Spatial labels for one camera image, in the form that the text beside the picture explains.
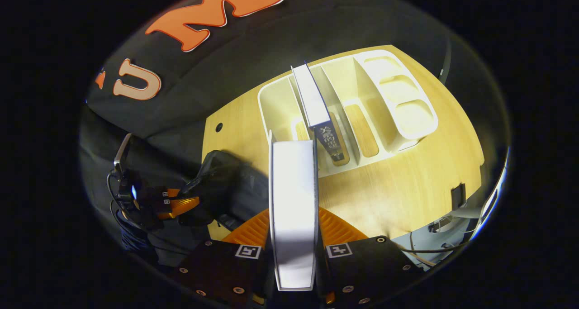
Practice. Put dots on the white bookshelf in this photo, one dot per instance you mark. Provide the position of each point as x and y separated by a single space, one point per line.
398 114

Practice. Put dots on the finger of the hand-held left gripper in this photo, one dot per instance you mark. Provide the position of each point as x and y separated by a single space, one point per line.
181 206
172 193

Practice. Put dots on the white book with grey spine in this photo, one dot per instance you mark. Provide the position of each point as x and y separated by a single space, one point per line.
294 209

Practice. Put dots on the black backdrop cloth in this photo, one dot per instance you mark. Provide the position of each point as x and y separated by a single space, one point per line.
253 51

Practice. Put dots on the blue book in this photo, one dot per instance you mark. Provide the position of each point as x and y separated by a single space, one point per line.
314 101

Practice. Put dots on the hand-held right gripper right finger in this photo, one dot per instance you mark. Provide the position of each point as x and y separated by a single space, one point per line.
366 268

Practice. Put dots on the black desk clamp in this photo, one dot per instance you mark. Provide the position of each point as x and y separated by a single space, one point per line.
458 196

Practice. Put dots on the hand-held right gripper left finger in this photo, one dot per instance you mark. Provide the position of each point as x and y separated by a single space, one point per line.
226 273

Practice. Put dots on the black schoolbag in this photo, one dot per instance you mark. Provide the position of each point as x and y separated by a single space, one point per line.
226 182

